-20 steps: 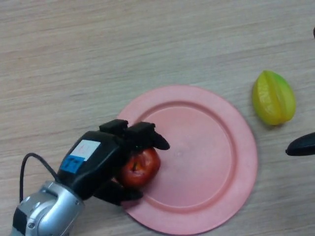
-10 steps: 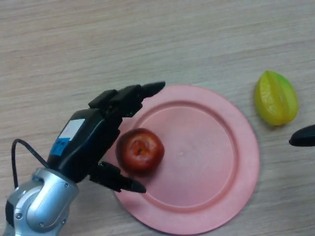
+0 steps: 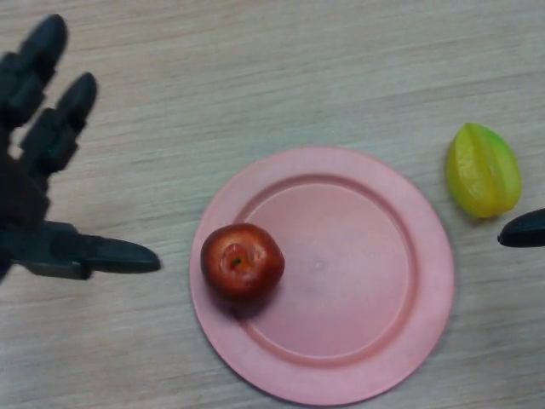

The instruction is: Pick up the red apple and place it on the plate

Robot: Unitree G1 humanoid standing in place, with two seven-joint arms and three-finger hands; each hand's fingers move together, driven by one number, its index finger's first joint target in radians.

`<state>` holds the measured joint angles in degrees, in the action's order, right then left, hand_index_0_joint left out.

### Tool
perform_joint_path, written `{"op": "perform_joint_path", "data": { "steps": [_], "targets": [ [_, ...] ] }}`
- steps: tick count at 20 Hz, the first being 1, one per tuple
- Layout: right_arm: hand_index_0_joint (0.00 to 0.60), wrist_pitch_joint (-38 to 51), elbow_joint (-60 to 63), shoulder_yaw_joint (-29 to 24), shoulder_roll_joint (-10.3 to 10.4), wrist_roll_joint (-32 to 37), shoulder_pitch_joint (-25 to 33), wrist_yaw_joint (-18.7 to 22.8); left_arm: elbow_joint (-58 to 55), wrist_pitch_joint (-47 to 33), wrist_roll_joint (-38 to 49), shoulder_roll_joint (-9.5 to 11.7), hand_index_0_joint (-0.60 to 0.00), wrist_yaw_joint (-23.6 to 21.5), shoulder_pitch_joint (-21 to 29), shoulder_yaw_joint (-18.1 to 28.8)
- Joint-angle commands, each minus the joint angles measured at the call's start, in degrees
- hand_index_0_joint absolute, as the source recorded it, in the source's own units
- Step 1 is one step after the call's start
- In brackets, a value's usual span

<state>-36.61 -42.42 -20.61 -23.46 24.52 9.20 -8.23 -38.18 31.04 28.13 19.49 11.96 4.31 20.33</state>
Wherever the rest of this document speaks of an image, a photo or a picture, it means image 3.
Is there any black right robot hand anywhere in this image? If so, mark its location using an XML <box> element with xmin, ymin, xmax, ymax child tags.
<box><xmin>496</xmin><ymin>207</ymin><xmax>545</xmax><ymax>249</ymax></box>

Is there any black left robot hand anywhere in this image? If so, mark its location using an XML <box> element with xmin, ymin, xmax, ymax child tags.
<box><xmin>0</xmin><ymin>14</ymin><xmax>162</xmax><ymax>285</ymax></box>

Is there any red apple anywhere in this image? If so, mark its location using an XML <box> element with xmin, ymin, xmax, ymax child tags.
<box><xmin>199</xmin><ymin>222</ymin><xmax>285</xmax><ymax>301</ymax></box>

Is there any pink round plate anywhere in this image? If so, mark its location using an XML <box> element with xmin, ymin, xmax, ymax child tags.
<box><xmin>189</xmin><ymin>147</ymin><xmax>456</xmax><ymax>406</ymax></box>

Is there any yellow green starfruit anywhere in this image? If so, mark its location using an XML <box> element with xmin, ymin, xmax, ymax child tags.
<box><xmin>445</xmin><ymin>122</ymin><xmax>523</xmax><ymax>220</ymax></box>

